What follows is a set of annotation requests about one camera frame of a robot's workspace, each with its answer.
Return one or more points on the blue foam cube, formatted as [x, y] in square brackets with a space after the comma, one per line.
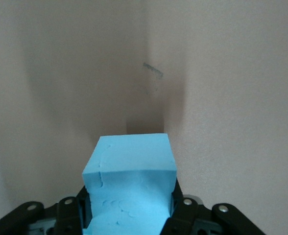
[131, 159]

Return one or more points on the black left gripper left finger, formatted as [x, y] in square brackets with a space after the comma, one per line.
[65, 213]

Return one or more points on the brown table mat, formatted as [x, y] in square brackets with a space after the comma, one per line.
[60, 73]

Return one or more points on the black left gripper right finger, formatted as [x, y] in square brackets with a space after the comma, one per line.
[188, 215]

